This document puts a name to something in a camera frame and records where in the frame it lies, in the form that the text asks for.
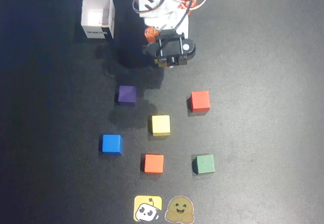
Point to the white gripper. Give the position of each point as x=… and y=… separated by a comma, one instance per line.
x=151, y=35

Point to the purple wooden cube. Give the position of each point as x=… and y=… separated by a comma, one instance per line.
x=127, y=95

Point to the red wooden cube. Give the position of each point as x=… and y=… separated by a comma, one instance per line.
x=200, y=100

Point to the yellow wooden cube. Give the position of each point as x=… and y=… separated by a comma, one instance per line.
x=160, y=124

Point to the blue wooden cube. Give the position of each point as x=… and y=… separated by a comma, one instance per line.
x=111, y=143

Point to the orange wooden cube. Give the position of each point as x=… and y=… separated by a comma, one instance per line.
x=153, y=163

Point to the green wooden cube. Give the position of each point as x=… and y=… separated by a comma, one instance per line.
x=205, y=163

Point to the white open cardboard box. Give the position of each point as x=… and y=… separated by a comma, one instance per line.
x=97, y=16

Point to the dark grey desk mat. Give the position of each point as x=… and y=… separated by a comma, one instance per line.
x=253, y=133

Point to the yellow robot face sticker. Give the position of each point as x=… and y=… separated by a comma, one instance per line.
x=147, y=208

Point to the hugging face emoji sticker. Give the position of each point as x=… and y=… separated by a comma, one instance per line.
x=180, y=209

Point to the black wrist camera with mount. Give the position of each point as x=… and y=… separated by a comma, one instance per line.
x=169, y=48

